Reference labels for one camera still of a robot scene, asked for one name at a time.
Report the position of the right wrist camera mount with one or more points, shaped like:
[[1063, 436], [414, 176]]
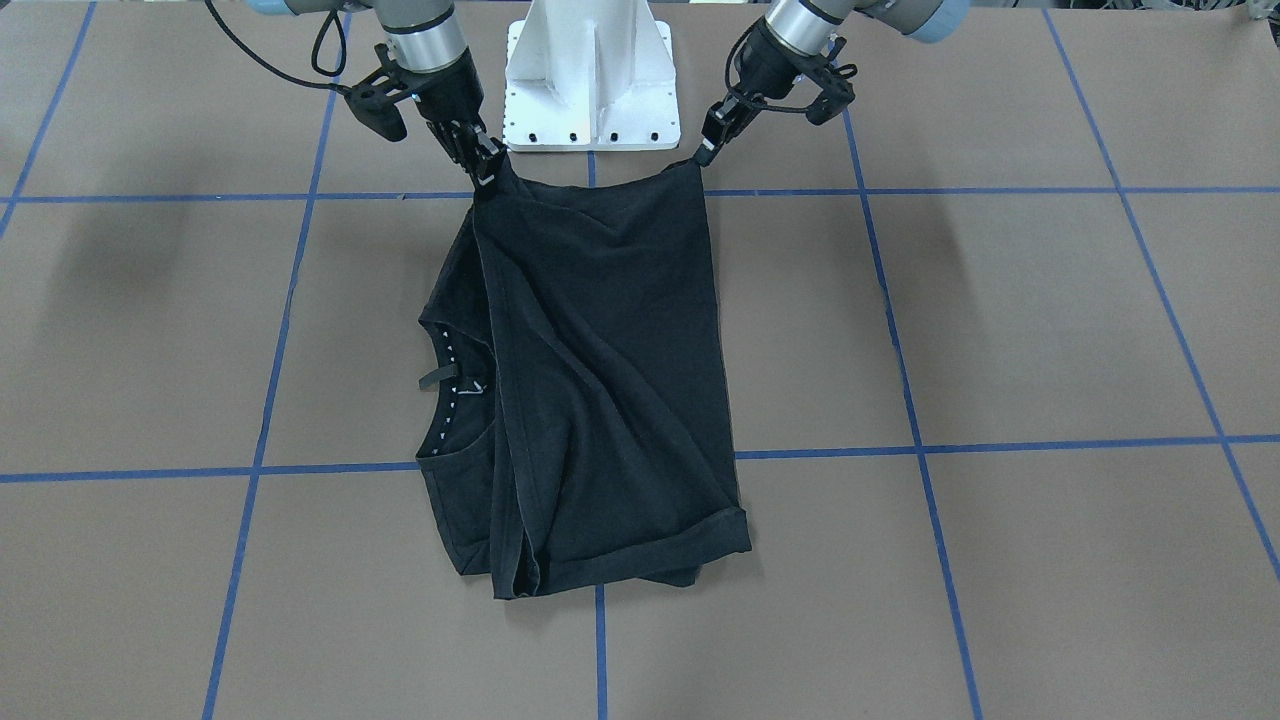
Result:
[[373, 101]]

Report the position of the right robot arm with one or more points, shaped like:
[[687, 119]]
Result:
[[426, 58]]

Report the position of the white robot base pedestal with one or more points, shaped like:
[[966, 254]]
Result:
[[590, 76]]

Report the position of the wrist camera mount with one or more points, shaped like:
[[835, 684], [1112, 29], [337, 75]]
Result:
[[373, 101], [835, 88]]

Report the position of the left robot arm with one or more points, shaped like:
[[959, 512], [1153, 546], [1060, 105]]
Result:
[[803, 24]]

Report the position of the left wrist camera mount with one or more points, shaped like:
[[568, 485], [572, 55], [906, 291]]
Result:
[[835, 88]]

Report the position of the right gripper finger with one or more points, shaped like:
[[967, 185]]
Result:
[[489, 182]]

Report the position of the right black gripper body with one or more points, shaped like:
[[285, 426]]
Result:
[[449, 99]]

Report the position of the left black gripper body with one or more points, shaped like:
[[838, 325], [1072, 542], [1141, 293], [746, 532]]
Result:
[[768, 67]]

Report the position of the black printed t-shirt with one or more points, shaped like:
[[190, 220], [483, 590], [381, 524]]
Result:
[[582, 428]]

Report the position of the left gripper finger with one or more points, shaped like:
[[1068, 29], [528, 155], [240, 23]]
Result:
[[707, 152]]

